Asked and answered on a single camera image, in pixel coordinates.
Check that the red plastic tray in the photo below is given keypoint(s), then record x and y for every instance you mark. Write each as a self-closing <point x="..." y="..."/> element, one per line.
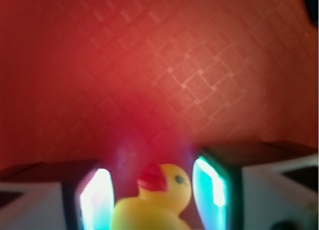
<point x="134" y="81"/>

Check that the yellow rubber duck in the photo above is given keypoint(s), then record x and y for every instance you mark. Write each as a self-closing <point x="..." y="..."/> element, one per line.
<point x="164" y="193"/>

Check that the gripper right finger black block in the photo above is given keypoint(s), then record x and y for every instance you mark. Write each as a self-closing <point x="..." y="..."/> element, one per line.
<point x="257" y="186"/>

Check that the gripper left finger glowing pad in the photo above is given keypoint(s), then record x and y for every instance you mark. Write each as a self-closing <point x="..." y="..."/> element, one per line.
<point x="71" y="195"/>

